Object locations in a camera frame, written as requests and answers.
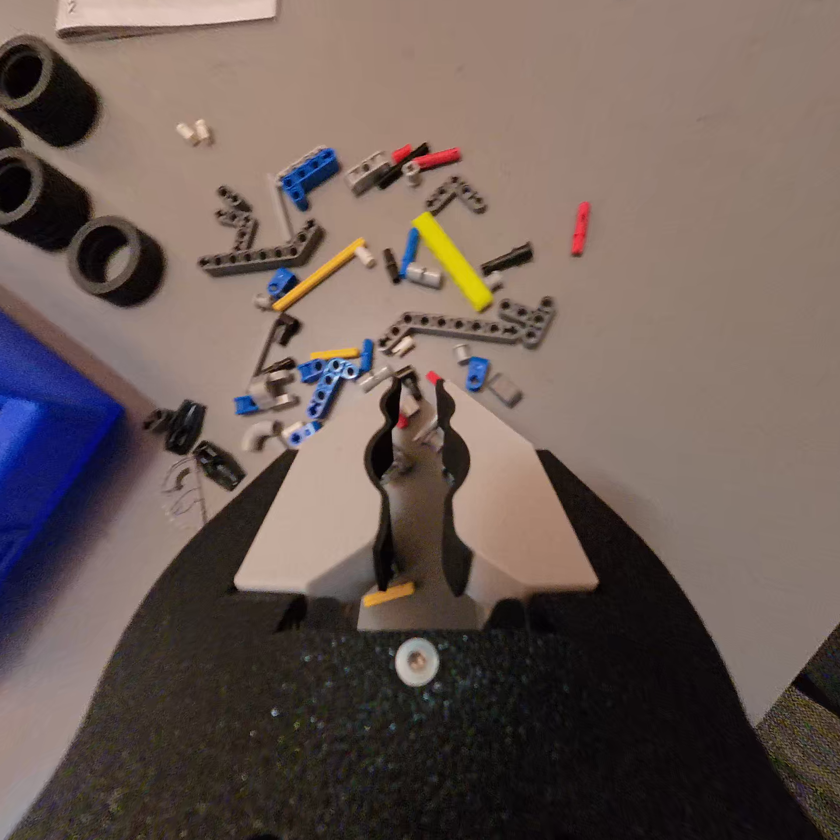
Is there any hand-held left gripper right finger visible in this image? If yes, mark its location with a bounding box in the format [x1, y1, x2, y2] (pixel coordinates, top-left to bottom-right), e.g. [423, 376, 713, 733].
[433, 379, 599, 601]

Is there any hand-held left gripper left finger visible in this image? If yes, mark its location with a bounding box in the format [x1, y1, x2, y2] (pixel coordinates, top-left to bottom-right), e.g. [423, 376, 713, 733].
[234, 377, 403, 598]

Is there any pile of lego pieces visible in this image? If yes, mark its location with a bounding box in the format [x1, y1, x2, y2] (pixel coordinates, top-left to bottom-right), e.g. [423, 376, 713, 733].
[143, 141, 592, 608]

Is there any clear plastic scrap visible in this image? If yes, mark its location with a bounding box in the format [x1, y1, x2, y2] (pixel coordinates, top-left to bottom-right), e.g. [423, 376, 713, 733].
[159, 456, 211, 526]

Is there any blue tagged storage bin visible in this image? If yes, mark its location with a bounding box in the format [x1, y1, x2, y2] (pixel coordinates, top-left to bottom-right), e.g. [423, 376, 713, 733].
[0, 308, 127, 592]

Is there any closed instruction booklet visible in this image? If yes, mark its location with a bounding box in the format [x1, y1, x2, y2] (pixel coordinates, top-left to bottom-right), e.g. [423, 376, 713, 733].
[56, 0, 280, 42]

